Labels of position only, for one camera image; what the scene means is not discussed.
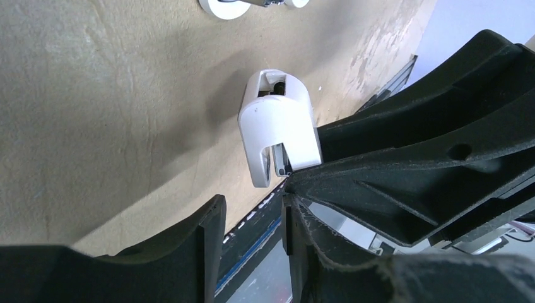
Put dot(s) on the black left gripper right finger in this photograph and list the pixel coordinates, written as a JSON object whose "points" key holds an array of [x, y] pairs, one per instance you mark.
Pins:
{"points": [[325, 266]]}

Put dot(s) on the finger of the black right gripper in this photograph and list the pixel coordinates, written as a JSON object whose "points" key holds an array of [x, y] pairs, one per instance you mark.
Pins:
{"points": [[459, 179], [485, 74]]}

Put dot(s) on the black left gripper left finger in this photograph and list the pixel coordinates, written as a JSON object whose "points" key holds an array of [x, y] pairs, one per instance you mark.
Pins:
{"points": [[178, 264]]}

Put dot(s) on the aluminium frame rails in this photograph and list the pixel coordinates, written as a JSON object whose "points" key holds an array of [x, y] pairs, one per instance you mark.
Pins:
{"points": [[393, 86]]}

